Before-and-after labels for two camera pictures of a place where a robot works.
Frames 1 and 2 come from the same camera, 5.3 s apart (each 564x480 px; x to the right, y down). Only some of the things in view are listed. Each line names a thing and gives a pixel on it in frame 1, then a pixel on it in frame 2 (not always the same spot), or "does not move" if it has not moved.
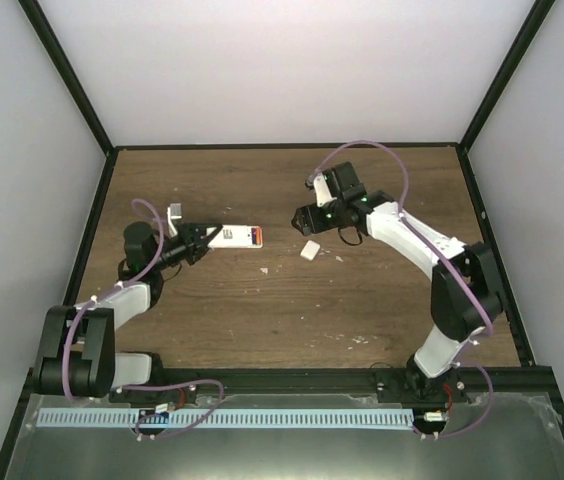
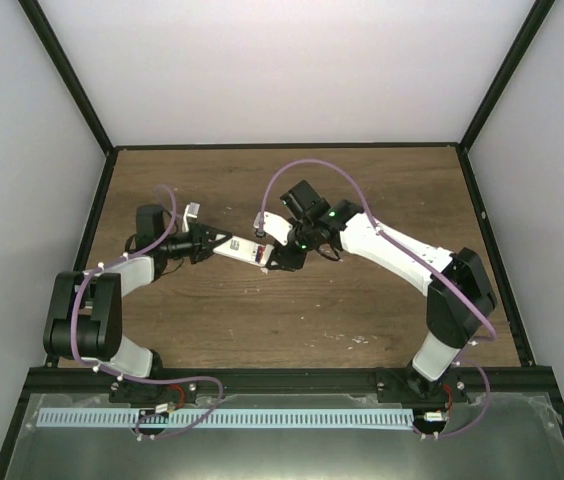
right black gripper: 311,224 → 285,260
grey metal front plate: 491,436 does not move
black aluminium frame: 481,383 does not move
